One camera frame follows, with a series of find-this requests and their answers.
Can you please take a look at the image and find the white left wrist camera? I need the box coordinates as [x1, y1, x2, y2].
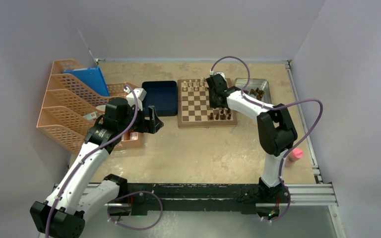
[124, 87, 147, 111]

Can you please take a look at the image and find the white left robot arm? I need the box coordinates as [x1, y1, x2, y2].
[30, 98, 164, 238]

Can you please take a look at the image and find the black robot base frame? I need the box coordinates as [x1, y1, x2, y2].
[111, 183, 291, 218]

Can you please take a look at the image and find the gold metal tin tray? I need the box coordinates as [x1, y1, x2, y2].
[244, 78, 272, 104]

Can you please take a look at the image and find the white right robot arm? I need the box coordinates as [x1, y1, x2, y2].
[205, 73, 298, 202]

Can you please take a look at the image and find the orange plastic file rack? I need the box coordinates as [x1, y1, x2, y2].
[36, 59, 110, 153]

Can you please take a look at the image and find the pink capped bottle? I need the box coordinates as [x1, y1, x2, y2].
[285, 148, 304, 167]

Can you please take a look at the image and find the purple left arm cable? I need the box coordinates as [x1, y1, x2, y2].
[44, 84, 138, 238]

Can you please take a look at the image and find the wooden chess board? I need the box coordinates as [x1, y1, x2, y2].
[177, 79, 238, 128]

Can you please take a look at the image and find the pile of dark chess pieces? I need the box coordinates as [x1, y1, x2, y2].
[244, 88, 264, 101]

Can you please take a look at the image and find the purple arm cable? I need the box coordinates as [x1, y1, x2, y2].
[44, 84, 138, 238]
[210, 56, 324, 224]

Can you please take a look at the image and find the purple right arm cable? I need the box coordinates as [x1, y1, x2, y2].
[210, 56, 324, 224]

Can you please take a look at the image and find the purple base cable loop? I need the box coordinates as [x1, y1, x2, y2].
[107, 190, 164, 231]

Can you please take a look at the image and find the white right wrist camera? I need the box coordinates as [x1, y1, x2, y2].
[209, 70, 226, 79]

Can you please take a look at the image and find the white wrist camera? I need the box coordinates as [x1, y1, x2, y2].
[124, 87, 147, 111]
[209, 70, 226, 79]

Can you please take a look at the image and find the blue folder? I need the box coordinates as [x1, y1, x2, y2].
[62, 67, 110, 96]

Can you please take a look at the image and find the orange plastic basket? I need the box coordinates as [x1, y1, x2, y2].
[106, 82, 145, 151]

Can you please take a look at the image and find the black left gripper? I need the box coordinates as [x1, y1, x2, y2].
[118, 103, 162, 134]

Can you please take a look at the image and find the dark blue tin box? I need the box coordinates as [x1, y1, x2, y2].
[141, 81, 178, 117]

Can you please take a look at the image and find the row of light chess pieces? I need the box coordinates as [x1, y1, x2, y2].
[180, 78, 208, 92]

